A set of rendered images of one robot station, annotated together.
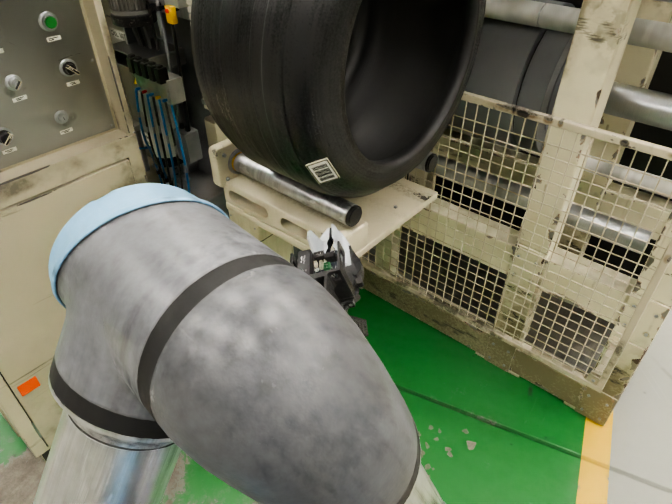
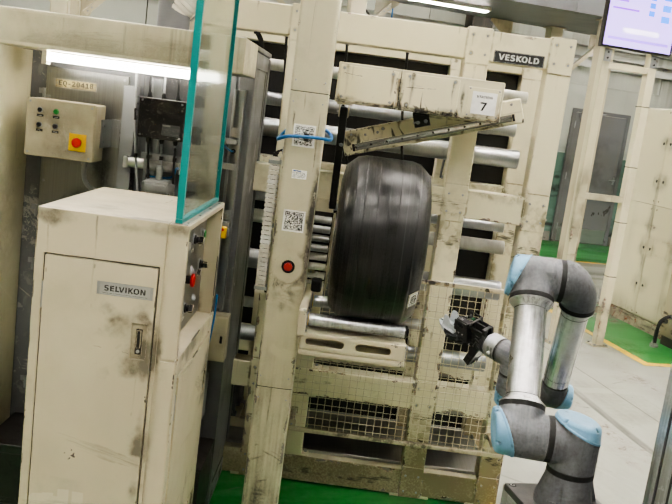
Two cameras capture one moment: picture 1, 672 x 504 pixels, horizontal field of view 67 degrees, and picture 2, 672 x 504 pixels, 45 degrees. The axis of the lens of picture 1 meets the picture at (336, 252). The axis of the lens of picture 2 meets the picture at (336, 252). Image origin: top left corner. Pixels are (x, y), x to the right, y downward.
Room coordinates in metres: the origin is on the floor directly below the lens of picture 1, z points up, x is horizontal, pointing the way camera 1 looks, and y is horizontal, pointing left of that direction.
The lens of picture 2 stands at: (-1.05, 1.91, 1.61)
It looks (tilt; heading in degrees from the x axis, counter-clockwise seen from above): 10 degrees down; 320
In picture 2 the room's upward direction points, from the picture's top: 8 degrees clockwise
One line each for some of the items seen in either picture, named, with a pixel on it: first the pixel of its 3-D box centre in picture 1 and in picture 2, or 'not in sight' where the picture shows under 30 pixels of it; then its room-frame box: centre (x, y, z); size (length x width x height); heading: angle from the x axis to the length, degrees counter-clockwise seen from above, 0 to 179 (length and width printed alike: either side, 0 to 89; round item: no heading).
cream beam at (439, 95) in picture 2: not in sight; (417, 93); (1.19, -0.28, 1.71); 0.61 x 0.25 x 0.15; 49
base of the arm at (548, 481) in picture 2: not in sight; (567, 485); (-0.01, 0.18, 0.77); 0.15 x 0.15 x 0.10
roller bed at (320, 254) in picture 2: not in sight; (306, 248); (1.48, -0.07, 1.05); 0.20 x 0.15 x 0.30; 49
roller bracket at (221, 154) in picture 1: (278, 138); (306, 308); (1.16, 0.14, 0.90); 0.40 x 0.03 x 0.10; 139
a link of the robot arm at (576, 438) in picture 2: not in sight; (572, 441); (0.00, 0.18, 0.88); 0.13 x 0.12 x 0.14; 44
